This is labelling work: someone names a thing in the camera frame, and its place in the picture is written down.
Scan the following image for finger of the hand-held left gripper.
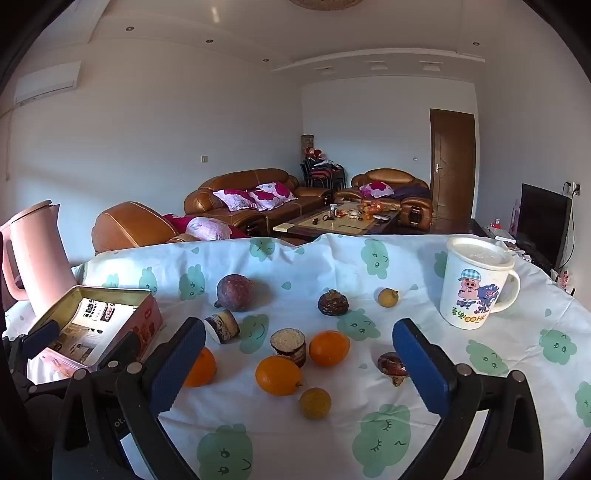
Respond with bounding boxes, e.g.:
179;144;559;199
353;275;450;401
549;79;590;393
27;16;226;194
97;331;142;371
18;320;62;363

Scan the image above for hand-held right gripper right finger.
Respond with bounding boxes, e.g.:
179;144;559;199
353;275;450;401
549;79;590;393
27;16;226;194
392;318;543;480

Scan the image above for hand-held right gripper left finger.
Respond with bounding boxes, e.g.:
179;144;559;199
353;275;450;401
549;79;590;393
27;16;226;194
53;318;206;480

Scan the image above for orange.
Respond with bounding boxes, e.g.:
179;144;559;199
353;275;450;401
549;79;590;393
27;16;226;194
182;346;218;387
255;355;304;397
308;330;351;367

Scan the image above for pink metal tin box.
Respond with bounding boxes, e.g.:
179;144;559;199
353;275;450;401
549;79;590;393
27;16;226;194
28;285;163;384

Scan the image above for dark red fruit piece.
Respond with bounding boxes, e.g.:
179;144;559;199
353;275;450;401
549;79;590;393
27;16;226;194
377;352;411;387

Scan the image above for printed paper card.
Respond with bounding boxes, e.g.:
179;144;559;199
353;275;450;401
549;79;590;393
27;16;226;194
51;298;139;365

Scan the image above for pink electric kettle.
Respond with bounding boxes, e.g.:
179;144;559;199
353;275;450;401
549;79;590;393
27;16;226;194
0;200;77;319

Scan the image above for white cartoon pig mug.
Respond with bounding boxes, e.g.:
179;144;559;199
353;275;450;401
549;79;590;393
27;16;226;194
438;251;522;330

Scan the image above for purple passion fruit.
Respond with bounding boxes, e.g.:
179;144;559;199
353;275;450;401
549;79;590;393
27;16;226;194
215;274;254;313

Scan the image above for brown water chestnut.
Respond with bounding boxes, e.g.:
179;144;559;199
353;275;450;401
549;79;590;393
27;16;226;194
318;289;349;317

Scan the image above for halved passion fruit cup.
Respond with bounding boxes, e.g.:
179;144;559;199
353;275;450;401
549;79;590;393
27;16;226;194
270;328;307;368

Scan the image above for white tablecloth green cloud print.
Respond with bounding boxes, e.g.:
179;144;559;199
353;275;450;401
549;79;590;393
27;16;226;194
2;233;591;480

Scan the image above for white plastic mug lid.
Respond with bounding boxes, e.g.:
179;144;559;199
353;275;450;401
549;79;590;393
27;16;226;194
445;235;515;271

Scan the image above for pale pink pillow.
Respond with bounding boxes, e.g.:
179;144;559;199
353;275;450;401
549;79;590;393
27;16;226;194
185;217;232;241

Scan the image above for red pillow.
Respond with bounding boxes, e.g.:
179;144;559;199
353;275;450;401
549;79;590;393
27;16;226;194
164;213;195;232

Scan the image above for television stand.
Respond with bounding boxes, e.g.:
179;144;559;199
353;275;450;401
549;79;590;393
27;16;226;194
475;220;532;259

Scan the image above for wooden coffee table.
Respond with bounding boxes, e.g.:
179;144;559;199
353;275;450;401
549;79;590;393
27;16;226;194
273;200;402;239

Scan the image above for pile of oranges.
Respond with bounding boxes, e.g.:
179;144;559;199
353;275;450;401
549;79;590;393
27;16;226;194
359;199;389;219

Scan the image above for white magenta floral pillow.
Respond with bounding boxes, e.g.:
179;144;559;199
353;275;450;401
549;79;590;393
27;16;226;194
212;188;260;212
249;182;296;207
359;181;394;199

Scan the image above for purple blanket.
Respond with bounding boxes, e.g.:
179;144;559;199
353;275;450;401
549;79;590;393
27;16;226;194
392;185;430;200

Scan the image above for brown leather three-seat sofa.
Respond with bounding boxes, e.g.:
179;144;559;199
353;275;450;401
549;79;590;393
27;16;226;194
184;168;333;236

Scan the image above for black flat television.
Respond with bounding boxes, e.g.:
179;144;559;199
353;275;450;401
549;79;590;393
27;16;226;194
515;183;573;273

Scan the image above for brown leather armchair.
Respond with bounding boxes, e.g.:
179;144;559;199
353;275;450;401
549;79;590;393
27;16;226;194
335;168;435;229

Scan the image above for brown wooden door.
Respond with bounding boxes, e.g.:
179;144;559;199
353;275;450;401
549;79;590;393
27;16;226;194
429;108;476;222

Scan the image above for stacked dark chairs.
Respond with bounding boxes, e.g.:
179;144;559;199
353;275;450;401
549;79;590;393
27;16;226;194
300;159;346;190

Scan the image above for white wall air conditioner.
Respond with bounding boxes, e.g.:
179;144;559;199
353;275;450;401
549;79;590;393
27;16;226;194
14;61;81;104

